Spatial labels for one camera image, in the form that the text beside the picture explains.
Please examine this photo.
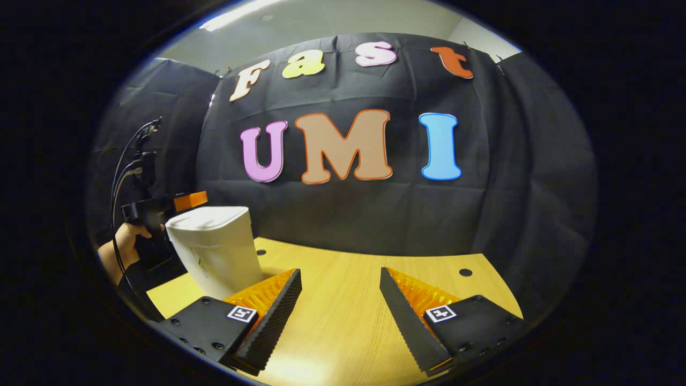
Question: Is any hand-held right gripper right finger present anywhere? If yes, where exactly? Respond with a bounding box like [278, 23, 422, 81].
[379, 267, 528, 376]

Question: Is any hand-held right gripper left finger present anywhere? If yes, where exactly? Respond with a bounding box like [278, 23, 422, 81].
[160, 268, 302, 376]

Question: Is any white desktop garbage bin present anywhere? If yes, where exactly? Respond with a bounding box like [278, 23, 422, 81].
[165, 206, 264, 301]

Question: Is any wooden desktop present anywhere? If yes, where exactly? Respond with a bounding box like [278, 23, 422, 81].
[146, 237, 525, 386]

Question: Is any black backdrop cloth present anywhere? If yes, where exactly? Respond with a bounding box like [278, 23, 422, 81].
[86, 33, 598, 322]

